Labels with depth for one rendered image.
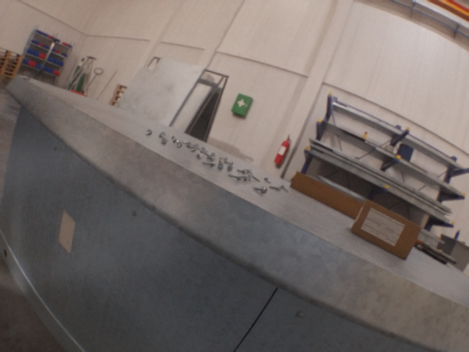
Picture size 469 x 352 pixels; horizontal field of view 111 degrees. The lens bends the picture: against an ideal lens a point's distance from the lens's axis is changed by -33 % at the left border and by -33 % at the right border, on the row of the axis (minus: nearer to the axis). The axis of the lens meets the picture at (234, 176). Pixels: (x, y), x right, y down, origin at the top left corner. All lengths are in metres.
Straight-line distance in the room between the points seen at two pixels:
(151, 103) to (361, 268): 3.64
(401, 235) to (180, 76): 3.58
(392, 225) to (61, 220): 0.64
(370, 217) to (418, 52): 6.05
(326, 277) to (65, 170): 0.49
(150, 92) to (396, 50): 5.23
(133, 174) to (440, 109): 5.89
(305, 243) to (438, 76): 6.15
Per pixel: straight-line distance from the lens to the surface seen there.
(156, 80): 3.96
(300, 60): 5.79
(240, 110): 5.43
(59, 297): 0.68
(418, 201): 4.41
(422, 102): 5.81
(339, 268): 0.25
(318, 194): 0.82
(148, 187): 0.29
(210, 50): 6.53
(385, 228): 0.44
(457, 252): 5.06
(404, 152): 4.46
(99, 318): 0.56
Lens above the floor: 0.70
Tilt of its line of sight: 6 degrees down
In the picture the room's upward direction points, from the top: 24 degrees clockwise
